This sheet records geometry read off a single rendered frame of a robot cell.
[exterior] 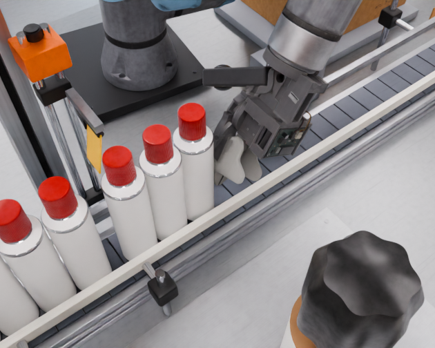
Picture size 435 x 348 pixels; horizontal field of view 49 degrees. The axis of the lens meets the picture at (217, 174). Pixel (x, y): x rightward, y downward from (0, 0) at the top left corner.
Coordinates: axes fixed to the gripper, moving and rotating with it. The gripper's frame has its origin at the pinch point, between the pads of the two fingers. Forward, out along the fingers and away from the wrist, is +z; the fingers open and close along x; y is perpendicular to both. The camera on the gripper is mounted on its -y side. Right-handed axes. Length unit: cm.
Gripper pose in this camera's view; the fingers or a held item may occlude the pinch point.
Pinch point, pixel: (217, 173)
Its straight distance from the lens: 69.7
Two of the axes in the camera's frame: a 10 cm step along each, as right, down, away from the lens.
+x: 6.9, -1.0, 7.1
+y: 6.0, 6.3, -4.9
